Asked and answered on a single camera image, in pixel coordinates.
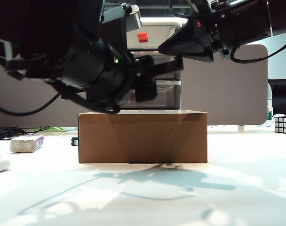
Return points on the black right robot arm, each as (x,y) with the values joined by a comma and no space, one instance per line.
(246,21)

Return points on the grey desk partition panel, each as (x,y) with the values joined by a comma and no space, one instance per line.
(227,94)

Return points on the clear water bottle green label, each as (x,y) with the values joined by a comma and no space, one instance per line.
(269,114)

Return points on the brown cardboard box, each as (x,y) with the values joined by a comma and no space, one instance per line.
(143,139)

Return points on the white partition foot bracket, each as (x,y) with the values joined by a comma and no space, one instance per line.
(240,128)

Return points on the green flat item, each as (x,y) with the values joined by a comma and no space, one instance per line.
(57,129)

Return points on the black Rubik's cube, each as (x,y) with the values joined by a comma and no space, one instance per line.
(284,124)

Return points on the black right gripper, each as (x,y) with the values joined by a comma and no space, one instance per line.
(213,33)

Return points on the small black blue gadget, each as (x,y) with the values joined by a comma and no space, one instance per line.
(74,142)

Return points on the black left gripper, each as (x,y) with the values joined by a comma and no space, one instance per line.
(143,70)

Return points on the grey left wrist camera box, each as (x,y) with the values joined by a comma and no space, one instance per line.
(131,17)

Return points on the white plastic drawer cabinet frame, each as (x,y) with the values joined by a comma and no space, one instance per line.
(161,21)

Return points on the white earphone case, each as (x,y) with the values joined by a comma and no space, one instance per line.
(0,164)

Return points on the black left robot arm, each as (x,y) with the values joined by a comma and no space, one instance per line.
(74,66)

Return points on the white tissue packet purple label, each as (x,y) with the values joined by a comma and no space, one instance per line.
(25,144)

